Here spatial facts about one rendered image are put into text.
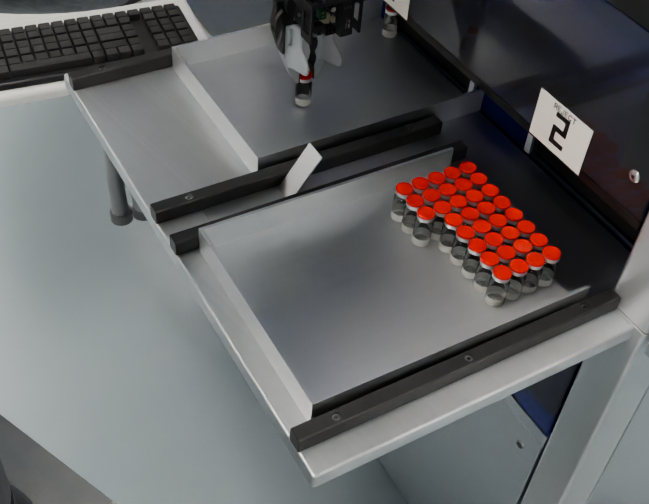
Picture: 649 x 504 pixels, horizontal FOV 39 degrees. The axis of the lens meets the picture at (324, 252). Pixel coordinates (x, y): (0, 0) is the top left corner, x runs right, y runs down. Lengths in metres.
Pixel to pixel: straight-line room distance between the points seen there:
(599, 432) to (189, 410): 1.02
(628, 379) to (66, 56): 0.91
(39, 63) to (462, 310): 0.75
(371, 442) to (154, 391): 1.16
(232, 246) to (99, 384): 1.04
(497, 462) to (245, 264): 0.57
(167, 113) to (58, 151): 1.38
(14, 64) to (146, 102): 0.26
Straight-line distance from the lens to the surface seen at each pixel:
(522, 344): 0.97
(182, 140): 1.18
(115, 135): 1.20
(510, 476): 1.40
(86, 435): 1.96
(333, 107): 1.24
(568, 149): 1.03
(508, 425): 1.34
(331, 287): 1.00
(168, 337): 2.09
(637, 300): 1.03
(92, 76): 1.28
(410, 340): 0.96
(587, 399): 1.17
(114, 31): 1.49
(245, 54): 1.34
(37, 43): 1.48
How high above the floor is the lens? 1.62
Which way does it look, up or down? 45 degrees down
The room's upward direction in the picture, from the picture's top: 6 degrees clockwise
